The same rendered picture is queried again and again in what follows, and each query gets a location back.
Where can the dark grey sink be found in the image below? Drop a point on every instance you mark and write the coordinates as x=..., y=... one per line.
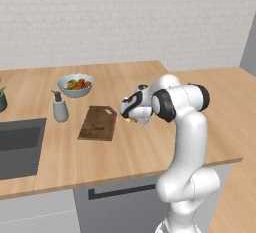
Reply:
x=18, y=148

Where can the dark plant pot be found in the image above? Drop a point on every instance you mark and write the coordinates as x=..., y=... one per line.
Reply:
x=2, y=102

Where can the pale blue scalloped bowl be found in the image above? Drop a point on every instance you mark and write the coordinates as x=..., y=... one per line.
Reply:
x=75, y=92

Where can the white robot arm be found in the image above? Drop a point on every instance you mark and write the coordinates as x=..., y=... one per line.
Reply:
x=188, y=137

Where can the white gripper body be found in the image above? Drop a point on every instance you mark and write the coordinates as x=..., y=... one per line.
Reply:
x=142, y=114

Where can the yellow-green fruit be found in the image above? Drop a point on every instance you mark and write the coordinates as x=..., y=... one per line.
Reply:
x=71, y=84

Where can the orange-red fruit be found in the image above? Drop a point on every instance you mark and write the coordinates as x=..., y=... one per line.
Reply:
x=83, y=83

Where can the pale grey drawer front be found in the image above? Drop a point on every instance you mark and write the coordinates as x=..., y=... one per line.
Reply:
x=36, y=205

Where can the grey soap dispenser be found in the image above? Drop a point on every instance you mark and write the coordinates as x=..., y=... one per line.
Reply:
x=60, y=109

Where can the grey dishwasher door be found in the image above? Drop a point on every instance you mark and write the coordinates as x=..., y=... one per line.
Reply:
x=123, y=213

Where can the pale grey cupboard door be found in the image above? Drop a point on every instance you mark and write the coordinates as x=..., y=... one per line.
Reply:
x=40, y=227

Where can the brown wooden cutting board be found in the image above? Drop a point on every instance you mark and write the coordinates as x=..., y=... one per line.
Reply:
x=98, y=123

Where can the yellow sponge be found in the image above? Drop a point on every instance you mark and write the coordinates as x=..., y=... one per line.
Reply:
x=128, y=120

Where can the green plant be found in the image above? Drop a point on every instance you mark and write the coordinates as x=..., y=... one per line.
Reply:
x=2, y=89

